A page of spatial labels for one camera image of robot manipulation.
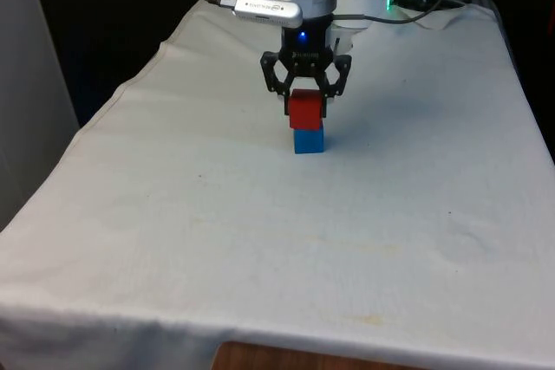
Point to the blue cube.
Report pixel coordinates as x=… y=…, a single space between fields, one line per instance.
x=308 y=141

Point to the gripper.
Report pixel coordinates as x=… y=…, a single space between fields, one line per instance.
x=308 y=47

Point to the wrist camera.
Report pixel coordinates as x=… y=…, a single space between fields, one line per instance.
x=269 y=9

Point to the red cube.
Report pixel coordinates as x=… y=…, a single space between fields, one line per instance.
x=305 y=110

